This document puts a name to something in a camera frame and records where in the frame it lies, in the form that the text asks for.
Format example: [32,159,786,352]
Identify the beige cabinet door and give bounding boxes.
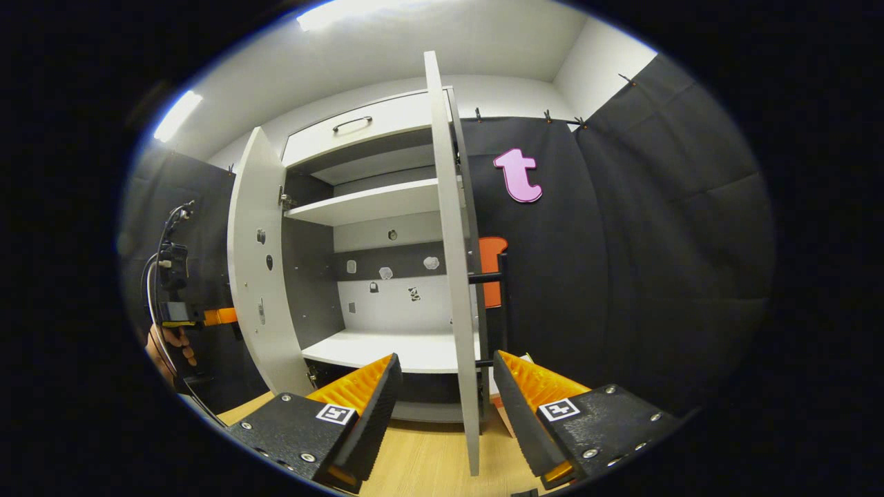
[423,50,482,477]
[227,126,315,398]

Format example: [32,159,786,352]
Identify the narrow ceiling light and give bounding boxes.
[153,90,204,144]

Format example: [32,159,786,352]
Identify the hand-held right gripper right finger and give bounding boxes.
[493,350,684,491]

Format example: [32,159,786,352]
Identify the black backdrop cloth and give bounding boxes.
[121,54,778,415]

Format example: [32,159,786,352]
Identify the black right door handle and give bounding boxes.
[468,252,510,368]

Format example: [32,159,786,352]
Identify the row of black cloth clips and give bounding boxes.
[224,72,640,173]

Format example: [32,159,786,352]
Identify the white cabinet inner shelf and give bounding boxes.
[285,178,443,227]

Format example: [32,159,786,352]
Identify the white cabinet bottom shelf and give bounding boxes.
[302,329,481,374]

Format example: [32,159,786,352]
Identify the beige double-door shoe cabinet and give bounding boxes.
[227,50,512,477]

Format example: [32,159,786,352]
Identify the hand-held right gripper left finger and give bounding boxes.
[224,353,403,494]

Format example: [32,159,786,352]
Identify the white cabinet shelf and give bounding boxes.
[285,178,443,227]
[302,329,481,374]

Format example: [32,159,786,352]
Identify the black cable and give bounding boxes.
[142,200,229,429]

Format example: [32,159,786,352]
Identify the wide ceiling light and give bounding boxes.
[297,0,415,32]

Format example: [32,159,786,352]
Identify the beige cabinet drawer front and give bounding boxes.
[282,88,453,168]

